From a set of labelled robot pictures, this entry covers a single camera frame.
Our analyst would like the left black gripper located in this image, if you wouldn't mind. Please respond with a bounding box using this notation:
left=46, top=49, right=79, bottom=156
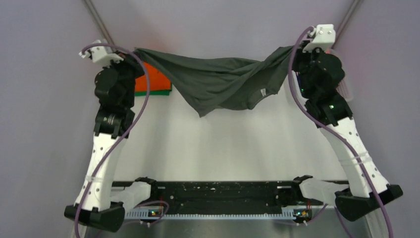
left=103, top=49, right=147, bottom=108

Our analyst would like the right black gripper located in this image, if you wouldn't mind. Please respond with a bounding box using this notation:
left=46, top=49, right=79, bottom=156
left=290, top=40, right=326, bottom=99

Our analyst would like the dark grey t-shirt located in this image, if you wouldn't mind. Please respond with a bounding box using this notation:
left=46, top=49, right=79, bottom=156
left=135, top=46, right=292, bottom=117

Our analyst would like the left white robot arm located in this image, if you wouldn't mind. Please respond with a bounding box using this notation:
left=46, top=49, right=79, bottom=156
left=64, top=52, right=145, bottom=232

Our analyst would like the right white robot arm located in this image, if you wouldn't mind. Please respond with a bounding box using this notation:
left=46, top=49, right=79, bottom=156
left=288, top=48, right=403, bottom=221

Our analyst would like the folded orange t-shirt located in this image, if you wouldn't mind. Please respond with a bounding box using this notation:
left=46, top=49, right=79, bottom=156
left=135, top=63, right=172, bottom=92

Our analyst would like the white plastic basket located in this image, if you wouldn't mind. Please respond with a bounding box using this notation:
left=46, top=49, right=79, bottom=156
left=329, top=49, right=354, bottom=102

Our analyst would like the folded green t-shirt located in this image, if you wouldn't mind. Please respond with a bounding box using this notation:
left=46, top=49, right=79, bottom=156
left=135, top=89, right=172, bottom=97

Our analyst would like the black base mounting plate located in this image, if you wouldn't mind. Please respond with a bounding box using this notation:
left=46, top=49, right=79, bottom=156
left=148, top=180, right=325, bottom=215

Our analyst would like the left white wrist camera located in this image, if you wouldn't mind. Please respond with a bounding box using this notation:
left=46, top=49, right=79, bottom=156
left=79, top=46, right=123, bottom=67

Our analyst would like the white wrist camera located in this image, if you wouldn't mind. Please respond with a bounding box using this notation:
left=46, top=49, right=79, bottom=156
left=303, top=24, right=336, bottom=53
left=79, top=46, right=123, bottom=67

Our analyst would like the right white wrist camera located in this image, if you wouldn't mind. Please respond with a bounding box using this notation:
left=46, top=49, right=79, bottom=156
left=303, top=24, right=336, bottom=53

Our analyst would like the white slotted cable duct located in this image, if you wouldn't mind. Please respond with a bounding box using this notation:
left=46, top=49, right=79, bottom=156
left=125, top=208, right=296, bottom=220

